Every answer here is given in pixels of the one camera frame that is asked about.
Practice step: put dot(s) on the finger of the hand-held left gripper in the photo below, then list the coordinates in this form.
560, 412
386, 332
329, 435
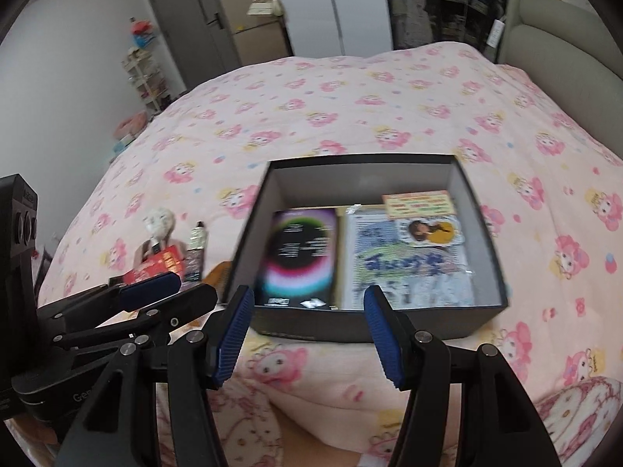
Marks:
151, 287
190, 301

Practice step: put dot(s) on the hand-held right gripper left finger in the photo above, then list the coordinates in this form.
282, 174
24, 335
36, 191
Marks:
233, 335

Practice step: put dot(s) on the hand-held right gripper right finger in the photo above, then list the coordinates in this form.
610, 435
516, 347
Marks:
384, 335

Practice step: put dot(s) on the red packet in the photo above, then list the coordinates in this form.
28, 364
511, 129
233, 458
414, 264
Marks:
165, 260

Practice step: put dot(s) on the cartoon bead kit packet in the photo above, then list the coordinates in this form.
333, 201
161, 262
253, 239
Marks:
389, 267

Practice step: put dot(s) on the girl figure sticker card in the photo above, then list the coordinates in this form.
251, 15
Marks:
428, 231

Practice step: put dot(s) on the black storage box container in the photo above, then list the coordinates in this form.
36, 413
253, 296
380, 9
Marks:
370, 175

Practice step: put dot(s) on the wooden comb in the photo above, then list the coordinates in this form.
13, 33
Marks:
221, 277

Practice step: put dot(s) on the patterned hand cream tube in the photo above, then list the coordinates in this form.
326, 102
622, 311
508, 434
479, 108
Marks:
194, 253

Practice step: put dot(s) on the pink soft item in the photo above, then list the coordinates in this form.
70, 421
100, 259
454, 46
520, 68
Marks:
130, 125

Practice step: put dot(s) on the white storage rack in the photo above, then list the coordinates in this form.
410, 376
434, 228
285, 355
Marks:
143, 75

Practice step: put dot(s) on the pink cartoon printed blanket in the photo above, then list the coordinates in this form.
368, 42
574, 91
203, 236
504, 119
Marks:
340, 107

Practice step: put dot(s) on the red and blue toy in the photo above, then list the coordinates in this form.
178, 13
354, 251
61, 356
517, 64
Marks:
142, 33

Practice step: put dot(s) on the grey door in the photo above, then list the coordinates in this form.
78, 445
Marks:
190, 24

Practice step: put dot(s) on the white power strip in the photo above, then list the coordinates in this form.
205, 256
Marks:
496, 34

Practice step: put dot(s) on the white wardrobe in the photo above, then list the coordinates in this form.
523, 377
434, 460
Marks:
331, 5

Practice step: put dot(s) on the grey upholstered headboard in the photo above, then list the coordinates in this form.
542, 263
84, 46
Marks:
559, 48

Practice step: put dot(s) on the dark glass cabinet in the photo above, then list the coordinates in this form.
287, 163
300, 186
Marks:
438, 0

